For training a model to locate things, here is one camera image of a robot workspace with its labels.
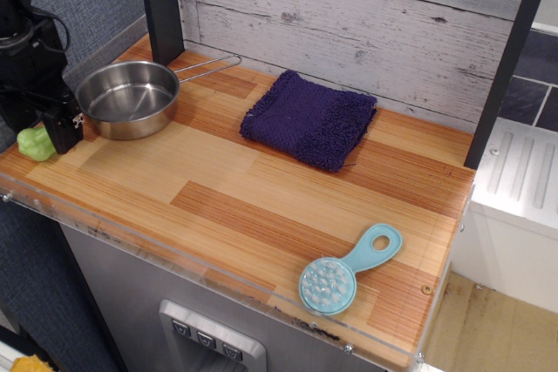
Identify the silver toy dispenser panel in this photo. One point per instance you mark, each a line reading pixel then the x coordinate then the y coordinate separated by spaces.
pixel 198 343

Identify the yellow object at corner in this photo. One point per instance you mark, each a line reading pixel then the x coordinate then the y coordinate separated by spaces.
pixel 30 364

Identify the folded purple towel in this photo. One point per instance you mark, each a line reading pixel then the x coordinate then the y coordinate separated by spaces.
pixel 316 125

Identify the white toy sink unit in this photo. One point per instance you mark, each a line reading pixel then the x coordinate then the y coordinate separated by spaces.
pixel 508 235

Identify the green toy broccoli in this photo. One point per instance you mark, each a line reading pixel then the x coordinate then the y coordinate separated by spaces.
pixel 35 143

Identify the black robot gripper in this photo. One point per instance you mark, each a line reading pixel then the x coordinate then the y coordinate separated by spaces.
pixel 32 62

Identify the black right frame post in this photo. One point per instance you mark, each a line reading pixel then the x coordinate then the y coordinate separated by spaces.
pixel 510 57

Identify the teal round scrub brush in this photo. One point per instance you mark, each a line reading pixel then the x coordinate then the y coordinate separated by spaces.
pixel 329 285

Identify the clear acrylic table edge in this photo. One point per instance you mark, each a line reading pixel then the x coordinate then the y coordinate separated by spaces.
pixel 250 236

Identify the stainless steel pot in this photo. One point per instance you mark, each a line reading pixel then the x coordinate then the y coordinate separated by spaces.
pixel 135 99

